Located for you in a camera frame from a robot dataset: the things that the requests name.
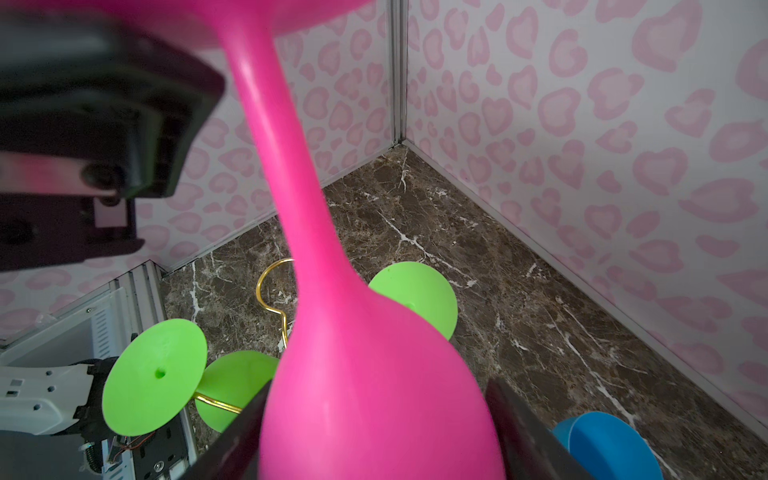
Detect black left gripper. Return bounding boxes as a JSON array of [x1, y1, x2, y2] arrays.
[[1, 11, 225, 272]]

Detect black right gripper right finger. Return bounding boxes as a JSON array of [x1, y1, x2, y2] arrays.
[[485, 378, 593, 480]]

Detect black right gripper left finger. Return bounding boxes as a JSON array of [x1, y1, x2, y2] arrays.
[[180, 381, 271, 480]]

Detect blue wine glass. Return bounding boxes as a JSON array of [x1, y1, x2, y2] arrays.
[[552, 412, 663, 480]]

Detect magenta wine glass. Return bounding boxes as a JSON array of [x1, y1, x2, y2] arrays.
[[17, 0, 507, 480]]

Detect front green wine glass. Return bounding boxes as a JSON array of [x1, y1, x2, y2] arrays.
[[102, 319, 278, 437]]

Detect green wine glass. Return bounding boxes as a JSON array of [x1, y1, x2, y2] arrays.
[[369, 261, 458, 340], [102, 319, 278, 437]]

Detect back green wine glass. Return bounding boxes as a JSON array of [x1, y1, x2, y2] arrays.
[[369, 261, 458, 340]]

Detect gold wire glass rack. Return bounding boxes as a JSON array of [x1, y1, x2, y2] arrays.
[[193, 258, 294, 415]]

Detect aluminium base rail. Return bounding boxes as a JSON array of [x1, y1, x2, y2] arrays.
[[1, 262, 196, 479]]

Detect aluminium frame post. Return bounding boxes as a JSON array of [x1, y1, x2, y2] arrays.
[[387, 0, 409, 145]]

